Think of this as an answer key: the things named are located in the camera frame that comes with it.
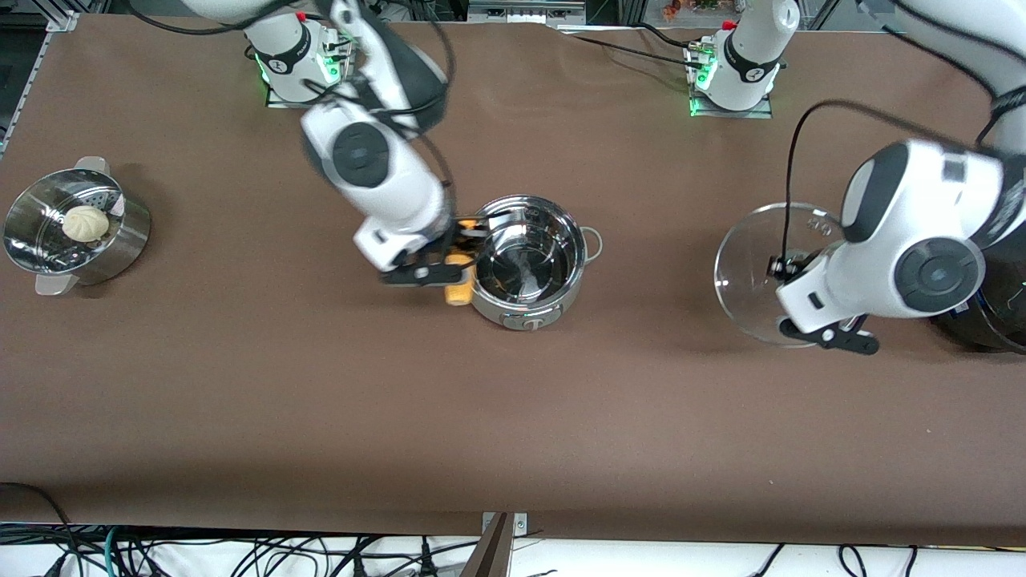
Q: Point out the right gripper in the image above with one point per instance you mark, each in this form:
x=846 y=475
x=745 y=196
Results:
x=454 y=238

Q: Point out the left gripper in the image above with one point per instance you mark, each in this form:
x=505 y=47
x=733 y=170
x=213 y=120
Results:
x=789 y=267

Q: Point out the yellow corn cob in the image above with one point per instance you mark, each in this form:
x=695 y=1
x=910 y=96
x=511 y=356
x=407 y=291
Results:
x=458 y=296

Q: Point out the round glass lid with knob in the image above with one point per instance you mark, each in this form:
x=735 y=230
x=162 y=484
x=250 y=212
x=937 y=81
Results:
x=745 y=272

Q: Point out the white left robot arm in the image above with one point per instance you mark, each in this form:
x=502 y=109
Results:
x=882 y=192

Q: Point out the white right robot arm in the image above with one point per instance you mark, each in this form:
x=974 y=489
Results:
x=401 y=184

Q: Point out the steel steamer pot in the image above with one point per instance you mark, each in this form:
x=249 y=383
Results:
x=128 y=240

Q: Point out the dark rice cooker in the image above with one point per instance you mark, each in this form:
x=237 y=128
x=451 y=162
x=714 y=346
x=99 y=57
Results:
x=1002 y=320

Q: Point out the brown table mat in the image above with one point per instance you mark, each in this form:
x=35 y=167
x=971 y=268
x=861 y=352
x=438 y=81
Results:
x=513 y=417

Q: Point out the grey equipment box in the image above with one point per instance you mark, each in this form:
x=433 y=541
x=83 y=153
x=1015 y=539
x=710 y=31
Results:
x=521 y=10

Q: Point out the dark support beam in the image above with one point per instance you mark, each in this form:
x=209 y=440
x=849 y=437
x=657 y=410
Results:
x=489 y=557

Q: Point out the white steamed bun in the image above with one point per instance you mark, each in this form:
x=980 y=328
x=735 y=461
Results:
x=84 y=224

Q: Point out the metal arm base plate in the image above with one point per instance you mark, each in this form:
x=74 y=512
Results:
x=276 y=102
x=761 y=112

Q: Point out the metal table bracket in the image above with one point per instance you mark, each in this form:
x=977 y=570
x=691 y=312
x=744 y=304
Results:
x=519 y=525

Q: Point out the aluminium frame rail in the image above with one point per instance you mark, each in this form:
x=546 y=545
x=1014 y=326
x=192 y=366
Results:
x=56 y=20

